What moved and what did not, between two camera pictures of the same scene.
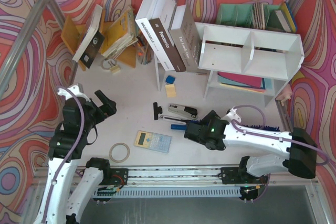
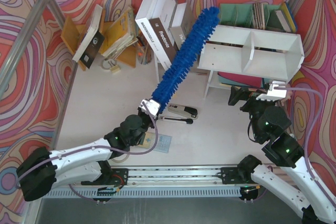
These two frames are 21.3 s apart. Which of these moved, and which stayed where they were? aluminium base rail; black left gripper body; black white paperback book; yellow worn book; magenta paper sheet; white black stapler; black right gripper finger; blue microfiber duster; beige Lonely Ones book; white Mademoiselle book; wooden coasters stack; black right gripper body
Moved: black left gripper body; black right gripper finger; black right gripper body; blue microfiber duster
Stayed: white black stapler; white Mademoiselle book; aluminium base rail; beige Lonely Ones book; black white paperback book; wooden coasters stack; magenta paper sheet; yellow worn book
